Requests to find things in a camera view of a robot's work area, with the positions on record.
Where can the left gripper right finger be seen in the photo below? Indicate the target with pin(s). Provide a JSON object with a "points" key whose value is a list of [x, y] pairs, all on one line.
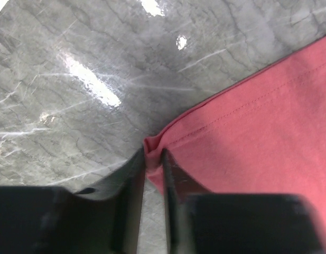
{"points": [[200, 221]]}

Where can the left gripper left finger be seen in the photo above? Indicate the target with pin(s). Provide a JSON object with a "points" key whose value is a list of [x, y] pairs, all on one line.
{"points": [[103, 217]]}

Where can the salmon pink t shirt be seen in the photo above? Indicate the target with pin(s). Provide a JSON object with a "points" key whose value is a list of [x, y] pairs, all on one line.
{"points": [[266, 134]]}

